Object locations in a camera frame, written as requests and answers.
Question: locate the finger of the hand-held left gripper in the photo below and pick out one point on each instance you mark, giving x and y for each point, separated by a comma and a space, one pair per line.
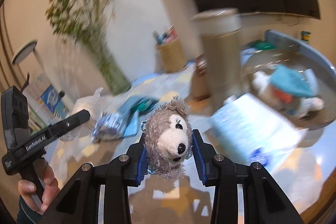
71, 123

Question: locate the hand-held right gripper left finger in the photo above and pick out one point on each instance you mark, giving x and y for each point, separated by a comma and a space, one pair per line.
141, 158

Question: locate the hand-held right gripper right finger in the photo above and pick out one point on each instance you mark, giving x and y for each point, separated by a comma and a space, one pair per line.
199, 158

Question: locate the grey-brown plush toy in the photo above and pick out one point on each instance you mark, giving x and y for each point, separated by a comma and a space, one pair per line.
168, 129

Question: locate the white plush doll teal hat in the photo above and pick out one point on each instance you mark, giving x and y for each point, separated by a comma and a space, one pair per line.
286, 82

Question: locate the teal green soft item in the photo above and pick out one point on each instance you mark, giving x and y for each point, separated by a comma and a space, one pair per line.
144, 106

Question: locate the person's left hand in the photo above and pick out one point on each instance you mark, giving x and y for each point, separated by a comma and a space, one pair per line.
51, 184

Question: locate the row of books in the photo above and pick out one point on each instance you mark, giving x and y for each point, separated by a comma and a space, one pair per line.
34, 113

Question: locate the white plastic bag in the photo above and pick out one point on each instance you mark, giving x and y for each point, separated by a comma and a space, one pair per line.
84, 106

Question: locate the blue picture book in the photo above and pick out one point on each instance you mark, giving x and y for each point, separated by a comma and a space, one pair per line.
51, 100

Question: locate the light blue cloth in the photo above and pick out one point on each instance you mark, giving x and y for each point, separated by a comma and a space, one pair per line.
131, 124

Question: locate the blue patterned packet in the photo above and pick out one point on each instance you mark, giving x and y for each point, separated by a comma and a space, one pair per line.
109, 125

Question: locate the dark blue cloth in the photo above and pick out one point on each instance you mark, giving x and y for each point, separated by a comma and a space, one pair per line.
126, 106

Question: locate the glass vase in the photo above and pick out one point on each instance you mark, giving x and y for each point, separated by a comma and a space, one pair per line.
115, 77

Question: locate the light blue tissue pack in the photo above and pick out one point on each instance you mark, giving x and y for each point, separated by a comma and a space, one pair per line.
257, 129

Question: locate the grey desk lamp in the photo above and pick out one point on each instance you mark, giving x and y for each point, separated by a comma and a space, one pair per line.
25, 52

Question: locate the tall beige cylinder appliance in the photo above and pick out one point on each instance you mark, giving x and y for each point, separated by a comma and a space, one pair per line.
220, 56

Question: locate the woven pen holder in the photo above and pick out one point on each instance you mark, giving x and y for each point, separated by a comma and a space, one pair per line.
172, 56

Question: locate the green plant stems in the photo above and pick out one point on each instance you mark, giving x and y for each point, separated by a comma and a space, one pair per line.
78, 8

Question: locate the bunch of pens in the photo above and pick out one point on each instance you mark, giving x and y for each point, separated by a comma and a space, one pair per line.
165, 36

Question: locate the green packet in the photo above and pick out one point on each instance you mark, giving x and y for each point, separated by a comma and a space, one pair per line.
262, 45

